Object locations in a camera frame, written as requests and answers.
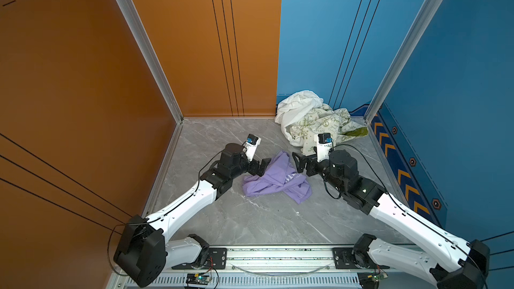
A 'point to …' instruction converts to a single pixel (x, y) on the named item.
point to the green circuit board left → (198, 278)
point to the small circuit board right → (378, 277)
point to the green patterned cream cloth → (337, 122)
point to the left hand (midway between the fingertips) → (261, 152)
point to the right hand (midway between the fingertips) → (301, 151)
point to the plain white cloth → (292, 108)
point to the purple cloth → (280, 175)
